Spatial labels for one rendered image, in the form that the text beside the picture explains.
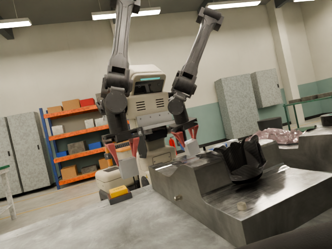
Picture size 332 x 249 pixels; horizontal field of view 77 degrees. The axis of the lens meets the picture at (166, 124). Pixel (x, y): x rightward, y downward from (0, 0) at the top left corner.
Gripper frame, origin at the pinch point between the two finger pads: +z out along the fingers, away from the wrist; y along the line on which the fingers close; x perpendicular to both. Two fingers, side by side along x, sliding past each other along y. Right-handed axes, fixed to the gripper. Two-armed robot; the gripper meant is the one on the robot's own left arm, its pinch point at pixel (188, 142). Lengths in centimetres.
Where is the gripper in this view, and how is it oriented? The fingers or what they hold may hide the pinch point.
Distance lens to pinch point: 85.3
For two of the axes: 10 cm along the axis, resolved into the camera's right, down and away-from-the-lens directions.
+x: -4.1, -0.9, 9.1
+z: 3.0, 9.3, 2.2
